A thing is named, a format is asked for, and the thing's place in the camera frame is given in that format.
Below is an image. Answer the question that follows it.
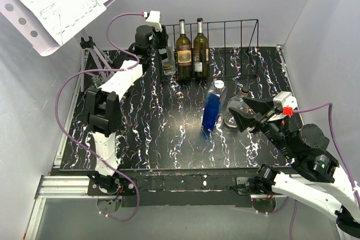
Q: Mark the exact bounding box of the lilac music stand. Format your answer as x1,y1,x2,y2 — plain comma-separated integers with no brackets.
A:
1,0,115,81

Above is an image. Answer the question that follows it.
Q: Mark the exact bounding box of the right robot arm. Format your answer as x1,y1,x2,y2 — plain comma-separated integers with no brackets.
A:
228,92,359,238

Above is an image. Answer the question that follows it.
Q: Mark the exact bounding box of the clear square bottle orange label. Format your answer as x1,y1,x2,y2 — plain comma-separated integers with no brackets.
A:
159,45,176,76

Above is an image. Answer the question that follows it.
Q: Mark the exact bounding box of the dark green wine bottle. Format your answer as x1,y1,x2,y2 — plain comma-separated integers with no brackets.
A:
192,18,209,79
176,19,192,81

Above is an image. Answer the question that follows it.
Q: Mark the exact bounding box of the blue square glass bottle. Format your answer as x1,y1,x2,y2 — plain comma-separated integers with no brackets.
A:
202,80,227,131

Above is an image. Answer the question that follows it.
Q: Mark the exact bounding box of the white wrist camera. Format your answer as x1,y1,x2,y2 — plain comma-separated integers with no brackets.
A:
270,91,298,121
143,11,162,32

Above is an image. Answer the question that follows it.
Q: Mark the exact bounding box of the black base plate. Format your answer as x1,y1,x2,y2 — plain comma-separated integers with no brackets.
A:
87,168,278,209

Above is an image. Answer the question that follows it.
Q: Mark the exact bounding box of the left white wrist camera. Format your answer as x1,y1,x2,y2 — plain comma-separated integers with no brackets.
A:
143,11,162,32

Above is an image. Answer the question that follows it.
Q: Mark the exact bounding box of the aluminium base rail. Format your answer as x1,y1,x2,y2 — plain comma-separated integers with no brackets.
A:
24,44,352,240

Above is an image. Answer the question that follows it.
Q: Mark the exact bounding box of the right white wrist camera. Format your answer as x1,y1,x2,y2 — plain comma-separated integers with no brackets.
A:
270,91,298,121

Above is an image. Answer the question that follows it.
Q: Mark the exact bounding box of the clear round bottle cork stopper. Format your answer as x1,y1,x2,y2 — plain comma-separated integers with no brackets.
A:
223,87,251,128

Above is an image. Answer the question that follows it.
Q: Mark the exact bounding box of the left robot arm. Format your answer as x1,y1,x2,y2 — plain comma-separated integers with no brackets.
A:
85,25,169,195

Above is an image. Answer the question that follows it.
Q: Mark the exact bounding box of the tall clear bottle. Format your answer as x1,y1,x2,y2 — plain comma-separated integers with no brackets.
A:
91,75,105,88

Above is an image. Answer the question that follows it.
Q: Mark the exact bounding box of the black wire wine rack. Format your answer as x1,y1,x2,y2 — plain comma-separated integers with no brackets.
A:
160,19,259,83

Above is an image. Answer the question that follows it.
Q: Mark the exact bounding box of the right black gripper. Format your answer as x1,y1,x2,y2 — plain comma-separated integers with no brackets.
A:
227,96,297,159

